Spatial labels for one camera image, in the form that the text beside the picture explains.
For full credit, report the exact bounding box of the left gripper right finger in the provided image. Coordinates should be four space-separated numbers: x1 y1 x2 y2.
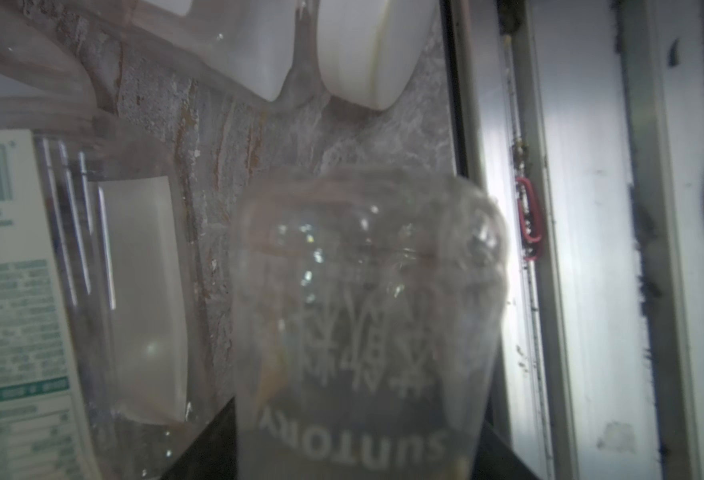
474 421 538 480

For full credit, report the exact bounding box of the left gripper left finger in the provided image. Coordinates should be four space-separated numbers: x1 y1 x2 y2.
160 399 238 480

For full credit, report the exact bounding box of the blue white label bottle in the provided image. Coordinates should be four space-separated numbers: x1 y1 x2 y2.
0 73 212 479

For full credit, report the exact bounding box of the pink label clear bottle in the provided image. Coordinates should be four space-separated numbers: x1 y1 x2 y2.
229 167 508 479

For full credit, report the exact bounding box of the white bottle cap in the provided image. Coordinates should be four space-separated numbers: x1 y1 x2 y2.
316 0 438 111

